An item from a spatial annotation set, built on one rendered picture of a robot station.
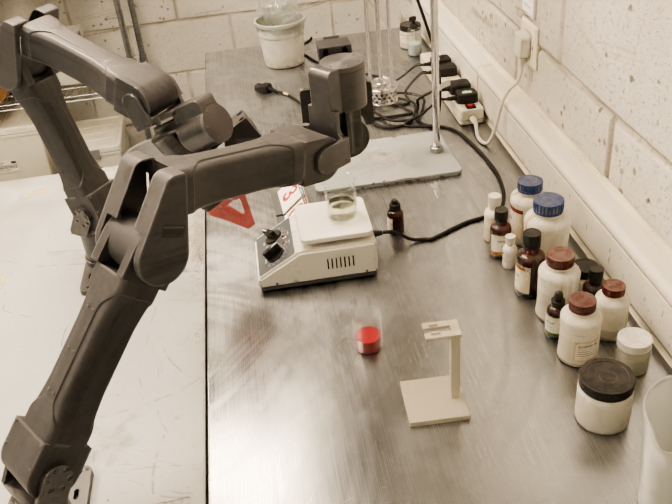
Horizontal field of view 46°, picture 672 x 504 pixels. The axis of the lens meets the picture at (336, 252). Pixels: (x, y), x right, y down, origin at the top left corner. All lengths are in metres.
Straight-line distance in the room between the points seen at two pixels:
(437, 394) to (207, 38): 2.77
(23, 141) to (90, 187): 2.11
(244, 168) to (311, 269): 0.41
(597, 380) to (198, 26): 2.89
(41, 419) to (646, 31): 0.93
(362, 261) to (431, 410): 0.33
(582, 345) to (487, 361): 0.13
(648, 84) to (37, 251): 1.09
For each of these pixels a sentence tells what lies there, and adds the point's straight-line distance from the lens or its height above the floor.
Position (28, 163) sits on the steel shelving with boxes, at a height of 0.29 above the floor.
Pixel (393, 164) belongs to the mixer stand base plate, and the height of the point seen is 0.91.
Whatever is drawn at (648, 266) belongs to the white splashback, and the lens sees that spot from 1.19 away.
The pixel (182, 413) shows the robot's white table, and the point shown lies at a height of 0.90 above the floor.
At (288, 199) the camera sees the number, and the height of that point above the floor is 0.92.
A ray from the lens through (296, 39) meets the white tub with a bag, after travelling 2.22.
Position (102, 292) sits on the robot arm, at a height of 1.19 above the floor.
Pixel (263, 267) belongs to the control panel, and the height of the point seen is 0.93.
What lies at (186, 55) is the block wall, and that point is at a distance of 3.68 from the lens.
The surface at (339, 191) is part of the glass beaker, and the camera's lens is 1.26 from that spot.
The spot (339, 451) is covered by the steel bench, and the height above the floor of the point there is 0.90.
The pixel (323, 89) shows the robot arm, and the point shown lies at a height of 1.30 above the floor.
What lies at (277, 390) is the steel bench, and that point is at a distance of 1.12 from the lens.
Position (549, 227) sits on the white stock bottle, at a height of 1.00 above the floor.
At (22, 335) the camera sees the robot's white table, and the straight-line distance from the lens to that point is 1.37.
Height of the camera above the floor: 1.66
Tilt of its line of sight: 33 degrees down
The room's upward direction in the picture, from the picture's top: 6 degrees counter-clockwise
